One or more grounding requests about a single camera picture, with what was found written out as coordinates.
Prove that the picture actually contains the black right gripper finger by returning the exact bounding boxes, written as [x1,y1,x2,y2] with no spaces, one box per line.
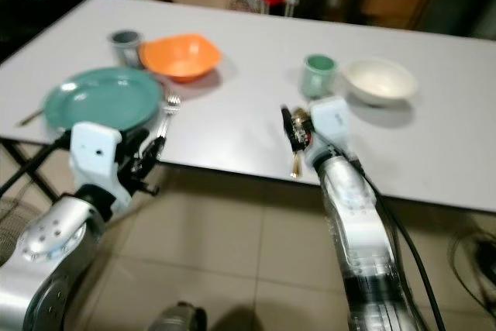
[281,104,304,153]

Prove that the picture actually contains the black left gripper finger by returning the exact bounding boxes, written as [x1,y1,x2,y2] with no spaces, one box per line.
[121,127,153,155]
[138,136,168,178]

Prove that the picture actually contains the silver fork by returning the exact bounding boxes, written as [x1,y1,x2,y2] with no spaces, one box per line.
[158,94,183,138]

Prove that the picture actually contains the teal round plate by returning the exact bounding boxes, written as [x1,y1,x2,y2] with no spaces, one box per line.
[43,67,164,133]

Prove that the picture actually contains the green cup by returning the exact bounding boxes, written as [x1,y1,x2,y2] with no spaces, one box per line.
[301,53,340,100]

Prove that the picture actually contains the grey cup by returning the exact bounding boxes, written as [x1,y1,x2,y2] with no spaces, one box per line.
[109,28,145,69]

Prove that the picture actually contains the white bowl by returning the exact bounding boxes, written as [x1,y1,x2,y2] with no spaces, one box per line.
[340,57,420,108]

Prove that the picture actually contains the orange bowl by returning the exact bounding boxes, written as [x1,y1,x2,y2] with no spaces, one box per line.
[139,33,222,83]

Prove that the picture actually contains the black folding table legs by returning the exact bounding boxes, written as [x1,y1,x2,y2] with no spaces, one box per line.
[0,138,64,202]

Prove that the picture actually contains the black floor fan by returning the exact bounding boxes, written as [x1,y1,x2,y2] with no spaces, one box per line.
[0,195,41,278]

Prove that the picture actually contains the grey robot leg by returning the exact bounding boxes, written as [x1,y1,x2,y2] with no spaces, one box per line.
[150,302,208,331]

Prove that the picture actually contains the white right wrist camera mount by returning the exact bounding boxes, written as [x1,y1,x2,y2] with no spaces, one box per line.
[305,95,355,171]

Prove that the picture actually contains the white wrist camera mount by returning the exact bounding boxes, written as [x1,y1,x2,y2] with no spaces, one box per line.
[69,120,126,220]
[305,95,355,171]

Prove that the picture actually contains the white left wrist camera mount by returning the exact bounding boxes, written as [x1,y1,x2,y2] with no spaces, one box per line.
[69,120,126,220]

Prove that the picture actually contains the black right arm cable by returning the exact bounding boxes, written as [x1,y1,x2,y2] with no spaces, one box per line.
[347,151,449,331]

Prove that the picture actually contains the black floor cable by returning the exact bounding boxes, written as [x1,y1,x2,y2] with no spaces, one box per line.
[445,225,496,295]

